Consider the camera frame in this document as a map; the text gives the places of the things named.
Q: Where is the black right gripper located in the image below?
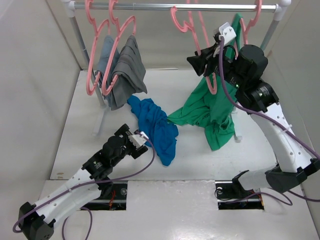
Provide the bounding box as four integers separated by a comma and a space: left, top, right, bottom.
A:
187, 41, 246, 90

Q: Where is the blue t shirt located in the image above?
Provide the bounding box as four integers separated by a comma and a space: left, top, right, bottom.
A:
127, 95, 179, 167

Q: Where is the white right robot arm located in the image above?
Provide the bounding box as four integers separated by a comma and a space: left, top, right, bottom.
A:
186, 44, 320, 197

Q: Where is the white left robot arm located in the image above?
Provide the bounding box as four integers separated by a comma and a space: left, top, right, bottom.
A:
13, 124, 149, 240

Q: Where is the green t shirt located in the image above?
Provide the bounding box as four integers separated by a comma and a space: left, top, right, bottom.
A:
166, 12, 245, 152

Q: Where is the pink hanger with green shirt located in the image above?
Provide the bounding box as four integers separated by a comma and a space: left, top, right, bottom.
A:
236, 0, 263, 45

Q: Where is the pink hanger with grey cloth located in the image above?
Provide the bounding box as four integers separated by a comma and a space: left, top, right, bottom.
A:
101, 0, 138, 96

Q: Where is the grey folded cloth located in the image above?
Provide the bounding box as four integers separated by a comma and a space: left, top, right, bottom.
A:
107, 35, 148, 111

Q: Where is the light blue cloth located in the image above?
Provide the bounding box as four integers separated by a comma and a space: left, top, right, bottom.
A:
96, 35, 120, 87

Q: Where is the metal clothes rack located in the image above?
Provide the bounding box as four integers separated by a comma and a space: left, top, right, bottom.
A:
62, 0, 291, 108

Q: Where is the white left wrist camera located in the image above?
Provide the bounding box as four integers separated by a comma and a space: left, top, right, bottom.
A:
128, 131, 149, 149

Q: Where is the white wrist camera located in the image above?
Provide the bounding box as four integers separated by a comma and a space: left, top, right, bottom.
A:
128, 131, 149, 149
213, 22, 237, 44

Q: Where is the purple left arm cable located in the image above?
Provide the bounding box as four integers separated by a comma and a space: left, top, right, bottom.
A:
12, 132, 156, 240

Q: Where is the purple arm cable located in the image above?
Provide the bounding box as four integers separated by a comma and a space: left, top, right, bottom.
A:
12, 132, 156, 240
217, 36, 320, 207

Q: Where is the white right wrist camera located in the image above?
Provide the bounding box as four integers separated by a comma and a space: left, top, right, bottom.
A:
213, 22, 237, 44

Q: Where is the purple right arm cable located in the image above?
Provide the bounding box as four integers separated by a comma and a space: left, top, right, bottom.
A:
217, 36, 320, 207

